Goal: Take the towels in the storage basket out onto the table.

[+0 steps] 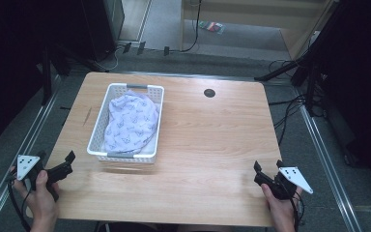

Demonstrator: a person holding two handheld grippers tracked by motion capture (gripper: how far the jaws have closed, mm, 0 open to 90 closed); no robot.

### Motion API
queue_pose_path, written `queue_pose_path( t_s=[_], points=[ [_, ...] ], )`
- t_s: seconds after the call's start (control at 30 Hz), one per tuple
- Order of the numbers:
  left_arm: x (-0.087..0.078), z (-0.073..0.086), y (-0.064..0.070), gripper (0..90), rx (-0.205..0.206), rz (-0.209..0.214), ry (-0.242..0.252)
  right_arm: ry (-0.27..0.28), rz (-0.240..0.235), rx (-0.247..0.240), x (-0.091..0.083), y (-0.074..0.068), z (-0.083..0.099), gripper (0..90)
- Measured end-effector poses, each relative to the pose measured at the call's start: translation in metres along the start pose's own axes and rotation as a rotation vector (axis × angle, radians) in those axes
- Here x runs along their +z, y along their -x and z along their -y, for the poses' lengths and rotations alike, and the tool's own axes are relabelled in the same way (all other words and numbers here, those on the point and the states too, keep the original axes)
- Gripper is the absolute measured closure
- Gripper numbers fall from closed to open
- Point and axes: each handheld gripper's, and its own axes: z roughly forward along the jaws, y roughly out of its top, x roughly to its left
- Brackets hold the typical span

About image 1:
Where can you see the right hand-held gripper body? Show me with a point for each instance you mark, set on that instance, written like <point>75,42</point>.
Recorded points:
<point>281,185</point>

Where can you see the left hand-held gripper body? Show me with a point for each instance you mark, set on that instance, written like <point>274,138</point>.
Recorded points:
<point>56,172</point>

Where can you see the person's right hand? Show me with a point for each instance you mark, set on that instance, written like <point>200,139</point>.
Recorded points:
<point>280,209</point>

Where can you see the person's left hand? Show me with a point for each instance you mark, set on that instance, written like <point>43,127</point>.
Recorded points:
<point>43,201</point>

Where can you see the white plastic basket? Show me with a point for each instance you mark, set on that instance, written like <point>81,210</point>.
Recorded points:
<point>100,129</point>

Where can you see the lavender printed cloth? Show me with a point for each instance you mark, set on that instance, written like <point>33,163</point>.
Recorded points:
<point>130,124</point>

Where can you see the black round table grommet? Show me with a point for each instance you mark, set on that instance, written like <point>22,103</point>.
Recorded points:
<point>209,93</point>

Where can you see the dark curtain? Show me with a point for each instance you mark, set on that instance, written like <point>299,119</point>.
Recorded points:
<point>367,80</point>
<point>3,71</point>

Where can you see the black metal stand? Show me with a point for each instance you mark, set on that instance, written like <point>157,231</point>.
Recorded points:
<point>302,61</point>

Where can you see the light wooden shelf unit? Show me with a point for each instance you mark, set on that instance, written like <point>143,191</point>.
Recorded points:
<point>299,35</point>

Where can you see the black cabinet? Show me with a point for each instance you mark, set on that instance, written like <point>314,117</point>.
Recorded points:
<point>99,25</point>

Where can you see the colourful packet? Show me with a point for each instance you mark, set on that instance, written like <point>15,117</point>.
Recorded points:
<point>212,27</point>

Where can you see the metal floor rail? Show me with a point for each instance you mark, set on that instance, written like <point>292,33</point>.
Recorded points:
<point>29,141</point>
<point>328,167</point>

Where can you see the black metal post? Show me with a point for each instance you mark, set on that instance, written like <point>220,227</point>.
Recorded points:
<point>46,77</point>

